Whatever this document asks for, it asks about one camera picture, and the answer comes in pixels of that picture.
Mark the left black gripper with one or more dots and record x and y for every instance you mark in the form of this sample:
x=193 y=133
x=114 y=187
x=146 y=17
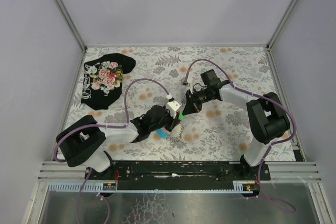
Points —
x=171 y=121

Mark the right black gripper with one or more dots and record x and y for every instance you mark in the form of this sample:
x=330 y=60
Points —
x=194 y=99

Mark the green key tag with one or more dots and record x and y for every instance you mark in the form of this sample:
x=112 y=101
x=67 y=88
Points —
x=181 y=115

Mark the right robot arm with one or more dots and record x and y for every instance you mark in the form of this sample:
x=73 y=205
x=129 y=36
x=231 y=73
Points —
x=268 y=121

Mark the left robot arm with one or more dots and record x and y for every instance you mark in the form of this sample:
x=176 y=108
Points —
x=82 y=143

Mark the black floral cloth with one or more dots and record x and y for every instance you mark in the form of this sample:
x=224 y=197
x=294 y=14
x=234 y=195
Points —
x=103 y=80

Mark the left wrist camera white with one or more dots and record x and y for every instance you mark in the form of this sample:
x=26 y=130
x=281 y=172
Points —
x=172 y=105

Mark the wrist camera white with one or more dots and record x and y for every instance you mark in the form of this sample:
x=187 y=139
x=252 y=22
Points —
x=185 y=83
x=172 y=105

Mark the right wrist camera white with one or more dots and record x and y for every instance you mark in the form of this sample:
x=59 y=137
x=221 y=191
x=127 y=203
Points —
x=185 y=83

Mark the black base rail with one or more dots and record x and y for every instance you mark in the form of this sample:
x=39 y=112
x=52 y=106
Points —
x=180 y=175

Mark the white cable duct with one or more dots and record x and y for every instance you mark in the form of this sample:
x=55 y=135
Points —
x=91 y=187

